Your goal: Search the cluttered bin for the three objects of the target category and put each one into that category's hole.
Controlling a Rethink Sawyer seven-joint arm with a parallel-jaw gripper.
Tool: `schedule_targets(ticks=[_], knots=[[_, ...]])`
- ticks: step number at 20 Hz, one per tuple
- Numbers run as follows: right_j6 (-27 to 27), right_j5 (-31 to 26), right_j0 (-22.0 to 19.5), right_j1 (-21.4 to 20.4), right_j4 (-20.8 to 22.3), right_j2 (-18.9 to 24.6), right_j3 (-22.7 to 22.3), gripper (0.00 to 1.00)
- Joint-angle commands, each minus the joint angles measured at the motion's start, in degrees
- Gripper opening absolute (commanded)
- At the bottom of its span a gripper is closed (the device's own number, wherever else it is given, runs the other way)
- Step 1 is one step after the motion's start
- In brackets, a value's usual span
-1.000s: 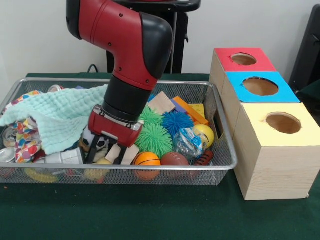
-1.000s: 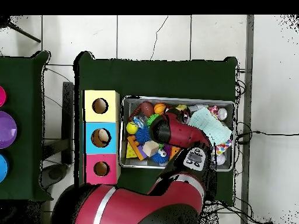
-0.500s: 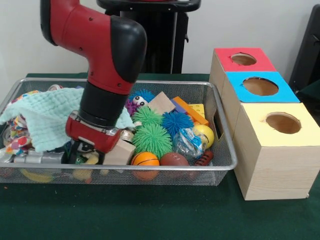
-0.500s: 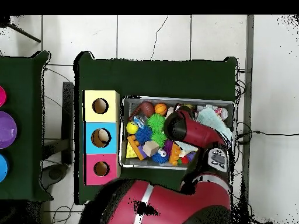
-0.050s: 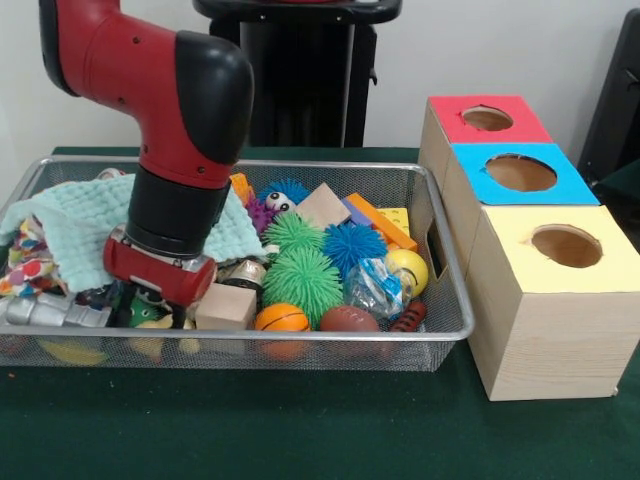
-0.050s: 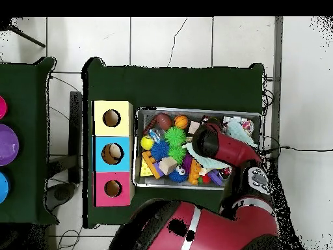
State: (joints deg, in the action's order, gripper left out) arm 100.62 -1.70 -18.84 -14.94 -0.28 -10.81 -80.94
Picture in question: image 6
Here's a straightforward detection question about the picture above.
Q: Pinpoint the plain wooden block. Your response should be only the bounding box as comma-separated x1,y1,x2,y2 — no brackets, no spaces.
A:
187,120,200,135
158,156,178,176

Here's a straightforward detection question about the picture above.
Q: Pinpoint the mint green waffle cloth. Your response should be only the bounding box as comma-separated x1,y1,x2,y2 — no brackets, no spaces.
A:
181,120,258,170

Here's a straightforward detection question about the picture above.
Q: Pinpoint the wooden box with three holes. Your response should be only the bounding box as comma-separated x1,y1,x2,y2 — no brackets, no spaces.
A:
92,100,135,208

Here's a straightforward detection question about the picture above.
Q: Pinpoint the green spiky rubber ball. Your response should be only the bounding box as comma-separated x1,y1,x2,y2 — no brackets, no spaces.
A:
163,126,187,148

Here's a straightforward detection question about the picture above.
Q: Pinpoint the clear plastic packet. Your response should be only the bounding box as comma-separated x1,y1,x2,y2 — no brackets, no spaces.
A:
148,127,165,143

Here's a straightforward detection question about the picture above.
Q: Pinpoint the blue spiky rubber ball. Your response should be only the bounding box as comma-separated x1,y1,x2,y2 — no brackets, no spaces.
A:
150,140,170,161

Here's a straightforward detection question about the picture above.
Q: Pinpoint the small brown football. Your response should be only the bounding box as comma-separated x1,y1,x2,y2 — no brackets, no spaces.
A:
155,113,173,131

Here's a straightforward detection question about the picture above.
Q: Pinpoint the yellow ball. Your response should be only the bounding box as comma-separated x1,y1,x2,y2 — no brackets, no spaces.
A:
140,135,155,151

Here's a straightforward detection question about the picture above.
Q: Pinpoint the small orange basketball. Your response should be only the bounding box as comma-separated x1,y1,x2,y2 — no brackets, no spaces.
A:
173,115,189,130

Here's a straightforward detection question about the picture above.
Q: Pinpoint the dark green tablecloth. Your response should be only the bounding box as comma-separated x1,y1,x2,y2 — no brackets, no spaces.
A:
0,57,59,226
81,57,266,230

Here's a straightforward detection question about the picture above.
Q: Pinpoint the purple plastic bowl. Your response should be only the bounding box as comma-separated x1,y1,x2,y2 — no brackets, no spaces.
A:
0,123,20,167

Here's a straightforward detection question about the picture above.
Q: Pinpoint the pink plastic bowl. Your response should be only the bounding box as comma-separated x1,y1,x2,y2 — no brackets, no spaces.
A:
0,95,8,120

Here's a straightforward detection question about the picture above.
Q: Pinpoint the blue plastic bowl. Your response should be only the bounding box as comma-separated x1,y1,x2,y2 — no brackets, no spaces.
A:
0,171,10,205

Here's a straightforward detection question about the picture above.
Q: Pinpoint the black tripod leg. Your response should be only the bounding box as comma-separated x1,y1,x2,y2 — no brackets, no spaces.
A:
0,18,46,48

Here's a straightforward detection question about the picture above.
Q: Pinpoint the shallow wire mesh bin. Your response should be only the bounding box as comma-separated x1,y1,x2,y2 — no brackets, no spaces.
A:
131,106,262,192

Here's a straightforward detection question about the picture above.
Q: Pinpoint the grey floor cable cover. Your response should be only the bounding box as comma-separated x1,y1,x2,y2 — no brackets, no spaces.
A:
267,16,284,162

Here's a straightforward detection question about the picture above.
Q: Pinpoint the black power cable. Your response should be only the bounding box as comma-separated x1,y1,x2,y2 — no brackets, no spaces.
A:
262,145,333,160

